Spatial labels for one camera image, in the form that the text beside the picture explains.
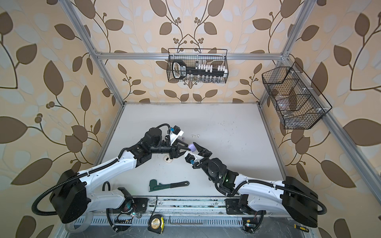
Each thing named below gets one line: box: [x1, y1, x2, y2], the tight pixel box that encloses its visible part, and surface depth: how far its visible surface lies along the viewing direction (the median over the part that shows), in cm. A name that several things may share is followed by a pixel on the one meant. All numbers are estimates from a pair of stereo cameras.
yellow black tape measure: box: [147, 214, 165, 235], surface depth 69 cm
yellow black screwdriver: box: [293, 224, 310, 233], surface depth 69 cm
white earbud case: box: [163, 155, 173, 164], surface depth 91 cm
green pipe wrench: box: [148, 179, 190, 192], surface depth 82 cm
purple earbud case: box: [188, 143, 197, 153], surface depth 73 cm
